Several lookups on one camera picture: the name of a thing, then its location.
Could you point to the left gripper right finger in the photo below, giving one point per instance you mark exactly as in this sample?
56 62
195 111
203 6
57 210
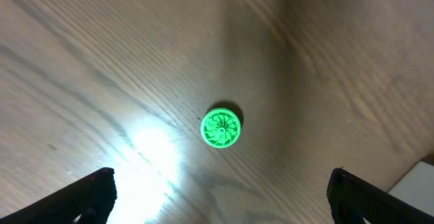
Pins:
354 201

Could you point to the white cardboard box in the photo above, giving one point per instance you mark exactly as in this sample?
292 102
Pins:
416 187

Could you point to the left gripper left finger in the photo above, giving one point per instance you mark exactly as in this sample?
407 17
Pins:
88 200

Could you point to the green round spinner toy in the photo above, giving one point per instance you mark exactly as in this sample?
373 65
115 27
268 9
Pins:
220 128

